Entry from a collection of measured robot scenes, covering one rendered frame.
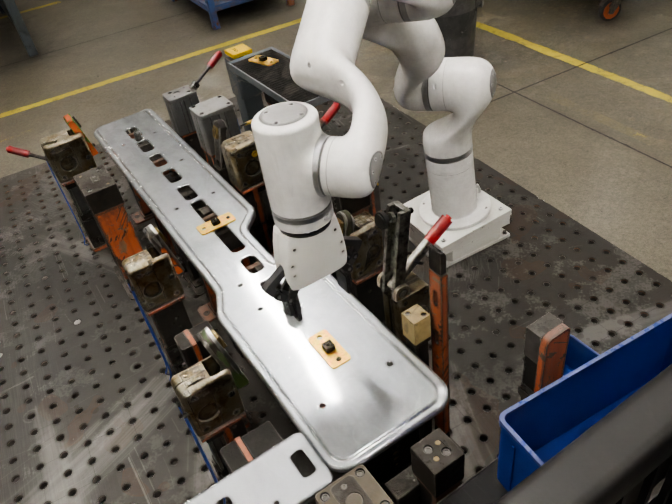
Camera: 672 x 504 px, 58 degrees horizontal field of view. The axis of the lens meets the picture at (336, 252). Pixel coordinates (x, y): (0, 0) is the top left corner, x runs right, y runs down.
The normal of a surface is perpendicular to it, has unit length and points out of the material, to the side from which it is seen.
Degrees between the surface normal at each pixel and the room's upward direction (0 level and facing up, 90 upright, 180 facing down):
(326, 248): 91
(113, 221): 90
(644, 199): 0
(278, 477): 0
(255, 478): 0
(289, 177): 90
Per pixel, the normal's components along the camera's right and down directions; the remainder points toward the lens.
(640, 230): -0.13, -0.76
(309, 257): 0.50, 0.52
